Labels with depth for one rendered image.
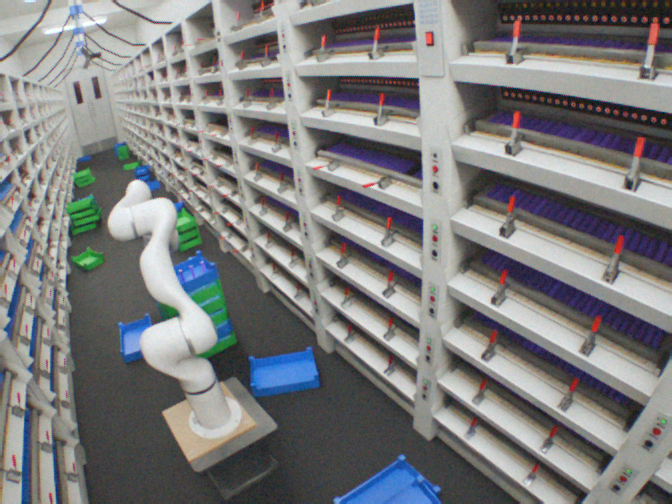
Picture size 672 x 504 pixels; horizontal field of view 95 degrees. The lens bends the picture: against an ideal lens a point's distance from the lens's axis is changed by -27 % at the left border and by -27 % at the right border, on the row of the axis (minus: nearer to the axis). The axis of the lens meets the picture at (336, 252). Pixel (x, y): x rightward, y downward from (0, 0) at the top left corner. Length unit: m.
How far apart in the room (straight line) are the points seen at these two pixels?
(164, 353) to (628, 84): 1.20
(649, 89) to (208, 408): 1.34
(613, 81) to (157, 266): 1.17
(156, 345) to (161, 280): 0.19
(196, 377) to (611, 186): 1.13
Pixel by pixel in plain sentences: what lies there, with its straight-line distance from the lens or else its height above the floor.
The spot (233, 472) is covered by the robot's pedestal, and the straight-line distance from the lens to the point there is 1.49.
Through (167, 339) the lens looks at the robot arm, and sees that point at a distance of 1.13.
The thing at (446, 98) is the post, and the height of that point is 1.23.
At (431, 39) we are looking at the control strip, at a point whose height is 1.37.
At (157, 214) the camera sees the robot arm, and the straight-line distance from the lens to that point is 1.25.
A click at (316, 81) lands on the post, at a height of 1.24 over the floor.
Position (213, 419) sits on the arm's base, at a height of 0.35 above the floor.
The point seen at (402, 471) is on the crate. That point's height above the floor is 0.00.
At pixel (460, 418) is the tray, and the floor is 0.19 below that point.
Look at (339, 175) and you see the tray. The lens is 1.36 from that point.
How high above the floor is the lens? 1.34
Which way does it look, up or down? 28 degrees down
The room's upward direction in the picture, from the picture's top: 6 degrees counter-clockwise
